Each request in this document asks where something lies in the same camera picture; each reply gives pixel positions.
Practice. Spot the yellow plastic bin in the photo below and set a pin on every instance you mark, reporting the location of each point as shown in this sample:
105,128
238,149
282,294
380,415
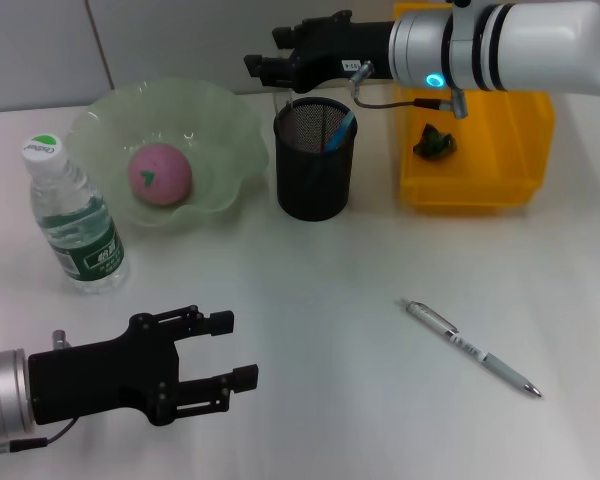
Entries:
480,175

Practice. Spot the black mesh pen cup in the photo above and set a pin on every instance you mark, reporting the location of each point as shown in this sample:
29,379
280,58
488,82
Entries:
315,195

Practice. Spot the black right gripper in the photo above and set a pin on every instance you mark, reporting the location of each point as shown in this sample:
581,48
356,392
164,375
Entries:
340,50

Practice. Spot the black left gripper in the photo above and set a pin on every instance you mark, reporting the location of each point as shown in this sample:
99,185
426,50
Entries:
95,380

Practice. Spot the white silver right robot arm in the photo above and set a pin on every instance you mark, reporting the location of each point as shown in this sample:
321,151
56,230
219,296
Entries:
530,45

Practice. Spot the blue scissors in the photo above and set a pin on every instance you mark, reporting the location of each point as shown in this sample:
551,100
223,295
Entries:
342,131

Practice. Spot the clear green-label water bottle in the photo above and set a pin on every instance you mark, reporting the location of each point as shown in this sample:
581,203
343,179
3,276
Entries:
80,235

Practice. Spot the grey ballpoint pen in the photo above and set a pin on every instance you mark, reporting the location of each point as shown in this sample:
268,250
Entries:
510,375

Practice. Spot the green glass fruit plate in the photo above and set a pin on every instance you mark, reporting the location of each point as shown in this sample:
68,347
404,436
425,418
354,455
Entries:
220,150

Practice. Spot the green plastic wrapper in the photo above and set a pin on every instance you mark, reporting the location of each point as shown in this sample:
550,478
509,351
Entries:
432,142

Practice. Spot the pink peach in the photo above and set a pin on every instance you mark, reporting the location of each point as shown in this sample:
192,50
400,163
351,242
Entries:
165,175

